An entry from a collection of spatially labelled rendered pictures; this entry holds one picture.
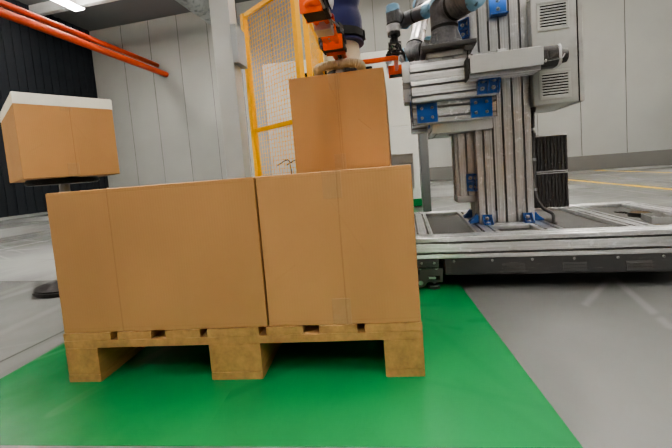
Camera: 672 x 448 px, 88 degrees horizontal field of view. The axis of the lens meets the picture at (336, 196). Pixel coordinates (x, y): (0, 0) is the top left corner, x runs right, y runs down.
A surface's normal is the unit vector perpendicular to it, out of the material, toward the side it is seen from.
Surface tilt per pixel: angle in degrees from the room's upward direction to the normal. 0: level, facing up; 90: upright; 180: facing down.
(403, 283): 90
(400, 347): 90
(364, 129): 90
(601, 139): 90
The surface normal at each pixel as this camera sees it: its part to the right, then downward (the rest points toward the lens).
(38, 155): 0.73, -0.01
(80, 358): -0.10, 0.08
